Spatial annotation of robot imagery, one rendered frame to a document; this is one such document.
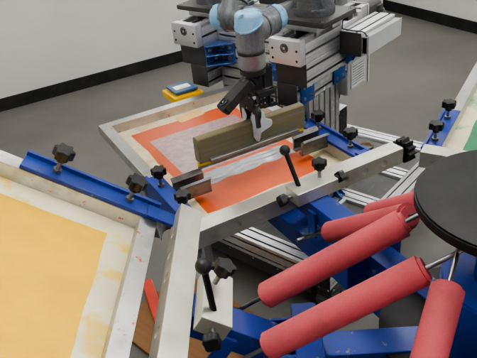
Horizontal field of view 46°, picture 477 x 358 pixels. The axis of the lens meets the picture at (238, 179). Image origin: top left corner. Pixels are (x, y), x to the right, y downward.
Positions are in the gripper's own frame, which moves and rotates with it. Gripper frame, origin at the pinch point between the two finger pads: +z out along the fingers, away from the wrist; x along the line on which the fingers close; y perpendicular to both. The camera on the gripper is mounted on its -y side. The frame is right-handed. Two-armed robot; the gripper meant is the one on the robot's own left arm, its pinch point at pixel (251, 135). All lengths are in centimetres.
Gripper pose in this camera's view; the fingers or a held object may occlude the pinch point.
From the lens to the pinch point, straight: 164.7
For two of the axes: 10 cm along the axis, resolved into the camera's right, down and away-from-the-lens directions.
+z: 0.9, 8.5, 5.2
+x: -5.0, -4.1, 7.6
